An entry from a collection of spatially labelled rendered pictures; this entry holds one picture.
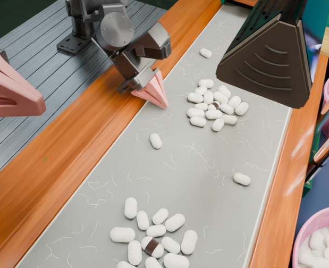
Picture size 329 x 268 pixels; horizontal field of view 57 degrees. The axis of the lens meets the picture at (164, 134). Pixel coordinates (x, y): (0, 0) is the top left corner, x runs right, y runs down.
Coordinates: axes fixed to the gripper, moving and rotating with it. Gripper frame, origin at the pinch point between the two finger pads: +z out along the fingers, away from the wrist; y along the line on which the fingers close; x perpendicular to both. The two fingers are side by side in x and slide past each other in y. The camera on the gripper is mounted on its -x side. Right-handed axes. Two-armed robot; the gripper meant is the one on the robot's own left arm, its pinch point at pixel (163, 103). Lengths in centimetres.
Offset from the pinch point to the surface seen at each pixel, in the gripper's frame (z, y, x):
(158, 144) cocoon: 3.0, -10.4, -2.4
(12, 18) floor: -71, 98, 159
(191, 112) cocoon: 4.7, 0.8, -4.1
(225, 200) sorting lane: 15.8, -14.6, -11.1
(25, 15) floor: -68, 106, 157
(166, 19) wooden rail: -11.1, 31.1, 8.3
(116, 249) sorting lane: 6.4, -30.8, -2.9
